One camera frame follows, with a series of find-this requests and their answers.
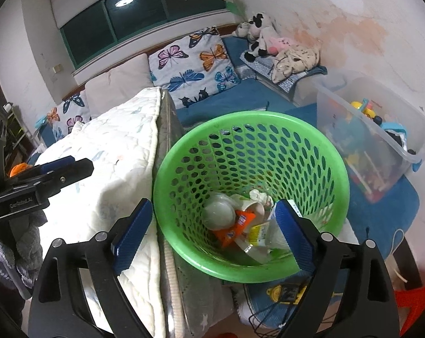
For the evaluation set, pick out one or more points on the red plastic stool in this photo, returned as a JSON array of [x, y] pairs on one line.
[[420, 306]]

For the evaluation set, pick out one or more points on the cow plush toy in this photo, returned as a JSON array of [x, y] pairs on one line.
[[265, 33]]

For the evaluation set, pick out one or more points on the pink plush toy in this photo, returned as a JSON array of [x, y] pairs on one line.
[[281, 45]]

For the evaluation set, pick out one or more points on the cyan plastic toy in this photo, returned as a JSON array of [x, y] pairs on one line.
[[395, 129]]

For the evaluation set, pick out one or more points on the small butterfly pillow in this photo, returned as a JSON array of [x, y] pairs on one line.
[[73, 111]]

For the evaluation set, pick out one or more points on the dark window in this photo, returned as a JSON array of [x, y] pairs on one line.
[[138, 17]]

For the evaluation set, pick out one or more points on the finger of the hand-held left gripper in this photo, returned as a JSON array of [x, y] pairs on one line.
[[71, 174], [54, 164]]

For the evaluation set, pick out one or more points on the green plastic basket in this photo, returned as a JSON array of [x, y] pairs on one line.
[[261, 148]]

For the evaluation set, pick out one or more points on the wall switch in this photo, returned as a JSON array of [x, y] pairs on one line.
[[58, 68]]

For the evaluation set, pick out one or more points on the clear plastic storage box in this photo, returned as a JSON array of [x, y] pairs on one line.
[[353, 123]]

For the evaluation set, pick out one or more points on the white tissue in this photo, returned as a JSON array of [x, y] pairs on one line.
[[261, 197]]

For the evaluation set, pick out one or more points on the clear plastic cup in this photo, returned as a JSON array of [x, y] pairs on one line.
[[217, 213]]

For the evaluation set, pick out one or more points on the dark shelf rack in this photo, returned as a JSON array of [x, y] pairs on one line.
[[20, 133]]

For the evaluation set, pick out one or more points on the pile of colourful toys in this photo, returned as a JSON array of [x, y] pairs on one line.
[[367, 169]]

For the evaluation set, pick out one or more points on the white paper cup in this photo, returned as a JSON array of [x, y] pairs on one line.
[[249, 206]]

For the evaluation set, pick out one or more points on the yellow plastic toy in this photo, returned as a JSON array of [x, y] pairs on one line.
[[360, 108]]

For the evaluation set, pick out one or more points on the blue patterned folded cloth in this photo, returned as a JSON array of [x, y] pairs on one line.
[[261, 65]]

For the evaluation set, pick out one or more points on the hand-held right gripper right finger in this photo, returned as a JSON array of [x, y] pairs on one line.
[[293, 236]]

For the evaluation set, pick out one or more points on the large butterfly pillow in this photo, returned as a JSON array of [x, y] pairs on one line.
[[195, 67]]

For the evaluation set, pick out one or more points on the dark wooden furniture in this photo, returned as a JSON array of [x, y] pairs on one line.
[[409, 264]]

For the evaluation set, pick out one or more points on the white quilt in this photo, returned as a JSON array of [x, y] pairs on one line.
[[110, 155]]

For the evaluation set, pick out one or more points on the yellow label plastic bottle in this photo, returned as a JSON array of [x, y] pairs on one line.
[[260, 236]]

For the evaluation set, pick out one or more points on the orange snack wrapper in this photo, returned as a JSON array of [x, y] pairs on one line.
[[233, 232]]

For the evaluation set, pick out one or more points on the plain beige pillow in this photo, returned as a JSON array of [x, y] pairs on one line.
[[121, 84]]

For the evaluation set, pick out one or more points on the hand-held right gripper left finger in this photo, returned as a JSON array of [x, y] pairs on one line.
[[133, 232]]

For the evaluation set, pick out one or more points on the orange plush toy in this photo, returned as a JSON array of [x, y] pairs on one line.
[[18, 169]]

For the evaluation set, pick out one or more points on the yellow and black toy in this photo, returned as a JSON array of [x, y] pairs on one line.
[[283, 293]]

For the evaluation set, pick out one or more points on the beige spotted cloth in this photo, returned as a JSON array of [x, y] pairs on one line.
[[297, 60]]

